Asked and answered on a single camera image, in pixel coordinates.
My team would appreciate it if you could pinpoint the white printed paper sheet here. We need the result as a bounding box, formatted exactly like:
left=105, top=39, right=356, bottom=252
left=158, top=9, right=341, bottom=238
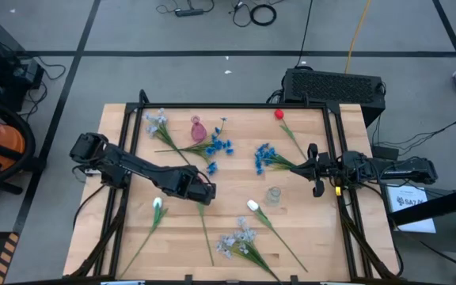
left=386, top=184, right=437, bottom=234

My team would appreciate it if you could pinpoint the black power strip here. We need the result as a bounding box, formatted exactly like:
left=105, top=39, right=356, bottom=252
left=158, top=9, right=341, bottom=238
left=174, top=7, right=205, bottom=17

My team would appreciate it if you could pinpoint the black metal table frame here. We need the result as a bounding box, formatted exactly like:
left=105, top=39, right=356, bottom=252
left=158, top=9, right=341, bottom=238
left=67, top=89, right=401, bottom=285

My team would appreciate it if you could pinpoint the clear glass vase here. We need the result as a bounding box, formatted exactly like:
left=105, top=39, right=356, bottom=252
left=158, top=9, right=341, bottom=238
left=264, top=186, right=283, bottom=207

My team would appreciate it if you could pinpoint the coiled black cable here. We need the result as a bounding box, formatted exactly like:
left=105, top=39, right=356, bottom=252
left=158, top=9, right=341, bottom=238
left=249, top=3, right=278, bottom=27

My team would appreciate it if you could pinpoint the yellow cable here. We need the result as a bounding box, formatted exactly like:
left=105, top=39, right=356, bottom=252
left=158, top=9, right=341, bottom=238
left=344, top=0, right=372, bottom=74

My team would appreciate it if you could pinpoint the black power adapter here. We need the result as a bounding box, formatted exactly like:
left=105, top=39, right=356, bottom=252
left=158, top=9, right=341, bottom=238
left=371, top=145, right=400, bottom=162

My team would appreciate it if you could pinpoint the pink glass vase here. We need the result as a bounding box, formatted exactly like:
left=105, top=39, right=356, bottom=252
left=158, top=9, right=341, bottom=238
left=190, top=115, right=208, bottom=143

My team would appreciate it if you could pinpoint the white artificial tulip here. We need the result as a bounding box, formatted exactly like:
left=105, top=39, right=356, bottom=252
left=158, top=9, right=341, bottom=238
left=119, top=196, right=169, bottom=280
left=246, top=199, right=309, bottom=274

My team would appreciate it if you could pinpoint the orange and black vacuum cleaner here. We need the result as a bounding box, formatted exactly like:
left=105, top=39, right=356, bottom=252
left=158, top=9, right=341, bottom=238
left=0, top=98, right=43, bottom=207

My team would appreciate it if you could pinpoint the black side stand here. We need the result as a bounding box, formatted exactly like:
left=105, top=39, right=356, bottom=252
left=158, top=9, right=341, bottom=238
left=386, top=184, right=456, bottom=285

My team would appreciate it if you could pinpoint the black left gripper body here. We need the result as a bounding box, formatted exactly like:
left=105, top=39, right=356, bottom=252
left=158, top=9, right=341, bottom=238
left=163, top=165, right=217, bottom=207

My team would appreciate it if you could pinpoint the grey-white artificial flower bunch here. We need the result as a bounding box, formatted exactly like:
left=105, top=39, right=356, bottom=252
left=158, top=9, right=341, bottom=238
left=215, top=215, right=283, bottom=283
left=142, top=107, right=192, bottom=165

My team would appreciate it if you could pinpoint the black computer case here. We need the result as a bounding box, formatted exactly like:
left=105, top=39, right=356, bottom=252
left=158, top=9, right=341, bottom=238
left=282, top=67, right=386, bottom=127

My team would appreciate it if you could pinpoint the long black floor cable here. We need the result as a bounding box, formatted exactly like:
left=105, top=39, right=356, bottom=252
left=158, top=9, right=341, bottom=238
left=294, top=0, right=314, bottom=68

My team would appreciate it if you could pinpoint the blue artificial flower bunch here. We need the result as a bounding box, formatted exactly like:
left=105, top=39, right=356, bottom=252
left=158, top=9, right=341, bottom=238
left=154, top=116, right=235, bottom=177
left=253, top=142, right=297, bottom=176

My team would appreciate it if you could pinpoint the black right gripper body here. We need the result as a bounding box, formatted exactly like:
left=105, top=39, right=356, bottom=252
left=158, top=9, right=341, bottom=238
left=306, top=142, right=344, bottom=198

